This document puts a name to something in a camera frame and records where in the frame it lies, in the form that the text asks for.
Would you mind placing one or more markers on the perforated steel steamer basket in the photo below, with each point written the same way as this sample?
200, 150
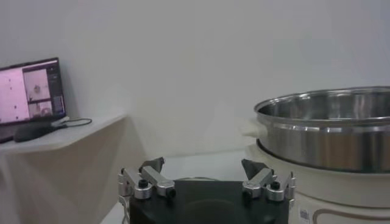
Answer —
320, 146

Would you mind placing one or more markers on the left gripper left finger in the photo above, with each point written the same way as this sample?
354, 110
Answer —
152, 178

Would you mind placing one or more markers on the white side table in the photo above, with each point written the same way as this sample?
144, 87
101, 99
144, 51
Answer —
61, 170

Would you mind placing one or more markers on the cream electric cooker base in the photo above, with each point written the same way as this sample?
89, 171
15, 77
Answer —
335, 188

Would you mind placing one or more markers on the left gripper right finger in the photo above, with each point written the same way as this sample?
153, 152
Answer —
262, 179

